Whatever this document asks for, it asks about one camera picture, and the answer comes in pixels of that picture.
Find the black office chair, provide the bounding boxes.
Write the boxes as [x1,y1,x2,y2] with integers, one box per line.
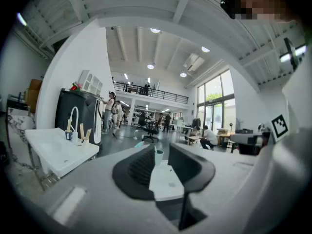
[142,120,160,143]

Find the white shelf cabinet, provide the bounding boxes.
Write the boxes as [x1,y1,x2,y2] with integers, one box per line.
[78,70,103,95]

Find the glass doors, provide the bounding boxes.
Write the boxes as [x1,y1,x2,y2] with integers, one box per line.
[196,69,236,132]

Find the black and white machine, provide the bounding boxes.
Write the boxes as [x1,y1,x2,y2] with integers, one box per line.
[54,88,103,146]

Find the white gooseneck faucet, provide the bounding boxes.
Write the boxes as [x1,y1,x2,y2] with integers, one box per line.
[69,106,80,144]

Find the marble counter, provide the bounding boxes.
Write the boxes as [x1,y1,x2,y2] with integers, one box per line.
[6,107,38,180]

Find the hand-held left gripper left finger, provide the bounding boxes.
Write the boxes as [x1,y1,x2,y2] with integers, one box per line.
[112,144,157,201]

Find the square white sink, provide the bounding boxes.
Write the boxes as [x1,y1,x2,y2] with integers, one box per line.
[25,127,100,178]

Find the bamboo toothbrush holder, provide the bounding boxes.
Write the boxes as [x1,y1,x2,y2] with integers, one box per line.
[79,123,93,144]

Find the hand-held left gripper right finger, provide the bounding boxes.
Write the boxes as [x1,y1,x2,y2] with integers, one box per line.
[167,143,216,195]

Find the brown wooden cabinet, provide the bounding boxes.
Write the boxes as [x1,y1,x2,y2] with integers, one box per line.
[237,142,263,156]

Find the teal cup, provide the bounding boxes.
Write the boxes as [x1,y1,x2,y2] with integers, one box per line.
[154,150,164,167]

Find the ceiling air conditioner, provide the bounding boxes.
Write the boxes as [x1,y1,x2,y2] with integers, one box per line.
[183,53,205,73]

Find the black mezzanine railing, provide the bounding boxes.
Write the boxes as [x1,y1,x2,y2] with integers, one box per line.
[113,81,190,105]

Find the cardboard box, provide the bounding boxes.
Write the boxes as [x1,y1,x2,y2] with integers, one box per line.
[25,78,43,114]

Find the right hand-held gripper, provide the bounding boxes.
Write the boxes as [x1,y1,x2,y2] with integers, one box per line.
[270,49,312,144]

